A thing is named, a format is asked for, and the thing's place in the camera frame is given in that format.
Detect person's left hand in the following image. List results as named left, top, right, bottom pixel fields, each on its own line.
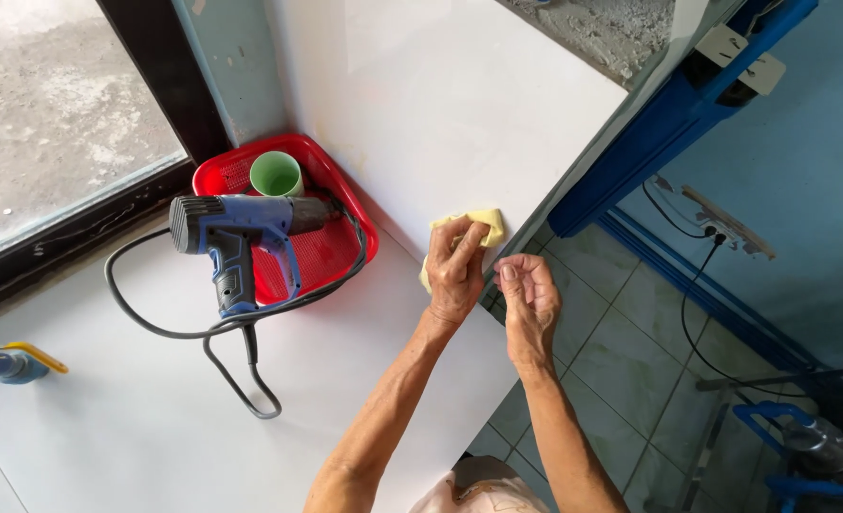
left=425, top=216, right=492, bottom=326

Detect person's right hand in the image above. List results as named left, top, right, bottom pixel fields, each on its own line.
left=493, top=253, right=563, bottom=373

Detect yellow cloth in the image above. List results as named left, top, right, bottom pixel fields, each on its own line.
left=419, top=208, right=507, bottom=295

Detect red plastic basket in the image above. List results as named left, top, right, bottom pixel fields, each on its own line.
left=192, top=133, right=380, bottom=306

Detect green plastic cup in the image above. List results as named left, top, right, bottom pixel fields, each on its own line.
left=249, top=150, right=305, bottom=198

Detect blue heat gun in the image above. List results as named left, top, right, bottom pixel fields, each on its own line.
left=168, top=194, right=337, bottom=319

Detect blue metal stand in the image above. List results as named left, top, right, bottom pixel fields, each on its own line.
left=667, top=365, right=843, bottom=513

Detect black power cable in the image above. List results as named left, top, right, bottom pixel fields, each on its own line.
left=641, top=178, right=810, bottom=400

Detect white wall socket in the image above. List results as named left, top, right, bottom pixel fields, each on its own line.
left=681, top=185, right=777, bottom=261

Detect blue door frame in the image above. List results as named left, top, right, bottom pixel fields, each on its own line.
left=546, top=0, right=843, bottom=379

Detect grey heat gun cable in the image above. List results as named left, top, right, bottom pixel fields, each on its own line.
left=104, top=192, right=369, bottom=420

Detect white switch plates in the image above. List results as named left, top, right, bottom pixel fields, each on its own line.
left=693, top=23, right=787, bottom=97

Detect black window frame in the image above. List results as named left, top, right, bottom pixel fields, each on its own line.
left=0, top=0, right=233, bottom=320

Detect yellow handled valve tap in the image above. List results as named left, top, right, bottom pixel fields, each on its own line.
left=0, top=331, right=69, bottom=386

